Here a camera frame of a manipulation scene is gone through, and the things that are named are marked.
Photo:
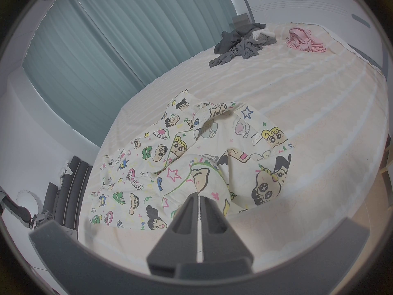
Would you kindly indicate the pink garment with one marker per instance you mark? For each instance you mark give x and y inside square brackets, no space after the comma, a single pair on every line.
[304,40]

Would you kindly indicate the bed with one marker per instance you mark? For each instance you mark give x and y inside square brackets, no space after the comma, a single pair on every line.
[307,103]

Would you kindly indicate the white cloth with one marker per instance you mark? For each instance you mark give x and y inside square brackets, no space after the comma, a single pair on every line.
[66,167]

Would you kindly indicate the black garment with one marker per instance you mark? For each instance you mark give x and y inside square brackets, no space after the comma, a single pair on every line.
[227,43]

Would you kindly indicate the black chest of drawers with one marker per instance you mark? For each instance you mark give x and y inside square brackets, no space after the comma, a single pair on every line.
[70,189]

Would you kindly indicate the grey bedside table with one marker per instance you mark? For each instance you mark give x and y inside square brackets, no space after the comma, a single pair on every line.
[242,18]

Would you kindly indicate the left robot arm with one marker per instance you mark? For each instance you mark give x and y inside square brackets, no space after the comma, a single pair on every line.
[18,210]

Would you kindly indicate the white printed pyjama top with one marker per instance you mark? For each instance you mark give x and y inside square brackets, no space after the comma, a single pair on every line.
[138,164]

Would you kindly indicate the blue-green curtain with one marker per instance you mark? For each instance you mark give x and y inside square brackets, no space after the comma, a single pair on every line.
[153,26]
[61,72]

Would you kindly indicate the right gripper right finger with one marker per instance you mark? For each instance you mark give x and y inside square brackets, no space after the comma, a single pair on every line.
[221,241]

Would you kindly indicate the white garment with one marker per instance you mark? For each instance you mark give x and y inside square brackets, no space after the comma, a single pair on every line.
[261,35]

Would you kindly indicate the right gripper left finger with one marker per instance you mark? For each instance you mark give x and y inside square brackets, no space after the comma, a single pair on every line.
[178,241]

